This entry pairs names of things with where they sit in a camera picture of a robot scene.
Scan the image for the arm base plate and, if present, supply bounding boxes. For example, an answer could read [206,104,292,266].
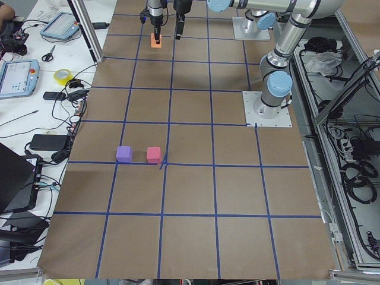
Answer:
[232,17,270,42]
[242,91,292,128]

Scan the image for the blue teach pendant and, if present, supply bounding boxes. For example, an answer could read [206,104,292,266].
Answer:
[40,12,80,42]
[1,59,40,99]

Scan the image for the black handled scissors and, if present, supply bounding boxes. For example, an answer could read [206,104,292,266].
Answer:
[41,45,56,62]

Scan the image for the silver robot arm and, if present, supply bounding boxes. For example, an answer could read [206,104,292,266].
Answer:
[140,1,276,48]
[207,1,344,119]

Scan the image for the orange foam cube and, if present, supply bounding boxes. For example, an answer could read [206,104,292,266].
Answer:
[151,33,162,48]

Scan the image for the purple foam cube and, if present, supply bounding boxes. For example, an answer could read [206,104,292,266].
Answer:
[116,145,133,163]

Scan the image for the black power adapter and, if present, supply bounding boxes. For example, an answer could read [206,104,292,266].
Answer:
[92,22,109,30]

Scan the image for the black phone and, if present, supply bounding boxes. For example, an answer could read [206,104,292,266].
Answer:
[43,91,66,101]

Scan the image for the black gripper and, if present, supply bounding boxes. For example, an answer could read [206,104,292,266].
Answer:
[148,7,163,44]
[173,0,192,40]

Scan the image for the aluminium frame post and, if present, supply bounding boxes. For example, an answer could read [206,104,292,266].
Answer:
[67,0,104,64]

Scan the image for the yellow tape roll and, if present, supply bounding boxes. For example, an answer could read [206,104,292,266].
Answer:
[53,68,74,86]

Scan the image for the pink foam cube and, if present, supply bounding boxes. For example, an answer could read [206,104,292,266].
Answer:
[147,147,162,164]

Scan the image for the black laptop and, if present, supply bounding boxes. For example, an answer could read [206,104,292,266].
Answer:
[1,144,42,214]

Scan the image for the black power brick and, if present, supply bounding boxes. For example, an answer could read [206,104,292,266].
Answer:
[29,134,68,151]

